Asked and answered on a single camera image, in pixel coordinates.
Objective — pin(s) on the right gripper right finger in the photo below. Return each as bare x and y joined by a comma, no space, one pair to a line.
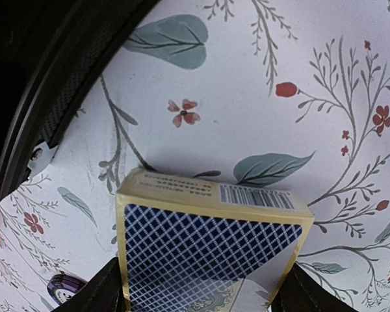
300,293

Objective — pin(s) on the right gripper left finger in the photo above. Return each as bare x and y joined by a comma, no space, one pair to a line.
103,293

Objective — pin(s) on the blue playing card box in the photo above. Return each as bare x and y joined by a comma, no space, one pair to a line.
187,244

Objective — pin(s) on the black poker case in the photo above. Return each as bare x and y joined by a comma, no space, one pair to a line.
51,53

